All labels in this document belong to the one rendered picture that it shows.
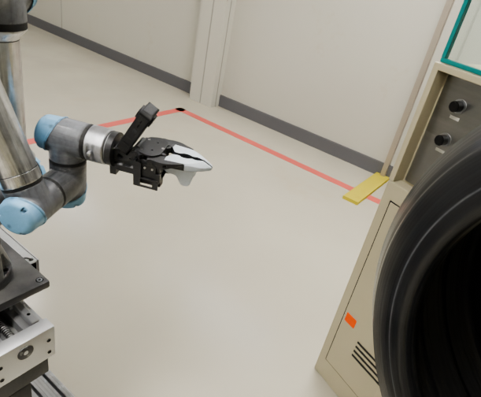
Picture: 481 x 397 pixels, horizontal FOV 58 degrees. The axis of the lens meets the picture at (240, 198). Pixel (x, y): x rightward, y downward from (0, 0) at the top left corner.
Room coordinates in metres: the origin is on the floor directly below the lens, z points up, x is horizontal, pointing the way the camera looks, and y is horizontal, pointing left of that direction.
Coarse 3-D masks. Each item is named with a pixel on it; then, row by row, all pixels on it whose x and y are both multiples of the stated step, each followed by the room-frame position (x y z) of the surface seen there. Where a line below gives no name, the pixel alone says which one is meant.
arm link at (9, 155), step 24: (0, 96) 0.68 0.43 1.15; (0, 120) 0.66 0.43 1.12; (0, 144) 0.65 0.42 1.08; (24, 144) 0.69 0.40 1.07; (0, 168) 0.65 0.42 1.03; (24, 168) 0.66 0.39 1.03; (24, 192) 0.65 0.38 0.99; (48, 192) 0.69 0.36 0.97; (0, 216) 0.63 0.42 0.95; (24, 216) 0.62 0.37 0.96; (48, 216) 0.67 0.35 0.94
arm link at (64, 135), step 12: (48, 120) 0.79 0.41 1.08; (60, 120) 0.80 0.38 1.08; (72, 120) 0.81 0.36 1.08; (36, 132) 0.78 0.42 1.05; (48, 132) 0.77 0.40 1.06; (60, 132) 0.77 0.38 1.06; (72, 132) 0.78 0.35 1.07; (84, 132) 0.78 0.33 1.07; (36, 144) 0.78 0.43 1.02; (48, 144) 0.77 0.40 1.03; (60, 144) 0.77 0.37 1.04; (72, 144) 0.77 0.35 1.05; (60, 156) 0.77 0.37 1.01; (72, 156) 0.78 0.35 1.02
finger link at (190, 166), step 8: (168, 160) 0.75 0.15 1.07; (176, 160) 0.76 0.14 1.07; (184, 160) 0.76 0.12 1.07; (192, 160) 0.77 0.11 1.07; (184, 168) 0.75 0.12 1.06; (192, 168) 0.75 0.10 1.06; (200, 168) 0.76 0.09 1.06; (208, 168) 0.76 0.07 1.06; (176, 176) 0.76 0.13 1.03; (184, 176) 0.76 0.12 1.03; (192, 176) 0.76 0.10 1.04; (184, 184) 0.76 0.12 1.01
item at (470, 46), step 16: (464, 0) 1.28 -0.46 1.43; (480, 0) 1.26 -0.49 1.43; (464, 16) 1.28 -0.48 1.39; (480, 16) 1.24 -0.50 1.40; (464, 32) 1.26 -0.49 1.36; (480, 32) 1.23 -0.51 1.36; (448, 48) 1.28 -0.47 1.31; (464, 48) 1.25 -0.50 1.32; (480, 48) 1.21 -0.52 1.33; (448, 64) 1.26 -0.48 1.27; (464, 64) 1.23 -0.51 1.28; (480, 64) 1.20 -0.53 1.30
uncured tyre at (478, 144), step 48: (480, 144) 0.39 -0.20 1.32; (432, 192) 0.40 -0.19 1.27; (480, 192) 0.36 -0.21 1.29; (384, 240) 0.46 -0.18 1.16; (432, 240) 0.37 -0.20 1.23; (480, 240) 0.56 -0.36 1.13; (384, 288) 0.40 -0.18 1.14; (432, 288) 0.50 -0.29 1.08; (480, 288) 0.54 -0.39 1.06; (384, 336) 0.38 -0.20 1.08; (432, 336) 0.47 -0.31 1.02; (480, 336) 0.51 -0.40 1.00; (384, 384) 0.36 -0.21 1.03; (432, 384) 0.42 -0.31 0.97; (480, 384) 0.46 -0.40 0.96
